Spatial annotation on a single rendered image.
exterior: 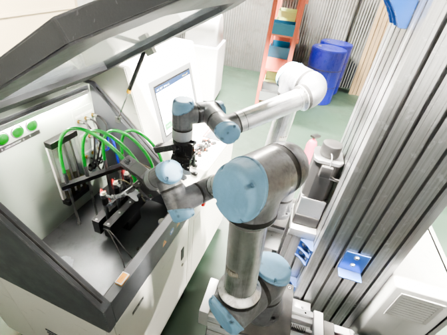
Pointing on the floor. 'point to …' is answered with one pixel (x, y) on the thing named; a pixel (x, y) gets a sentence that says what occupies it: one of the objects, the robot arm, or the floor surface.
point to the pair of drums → (330, 64)
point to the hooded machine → (209, 55)
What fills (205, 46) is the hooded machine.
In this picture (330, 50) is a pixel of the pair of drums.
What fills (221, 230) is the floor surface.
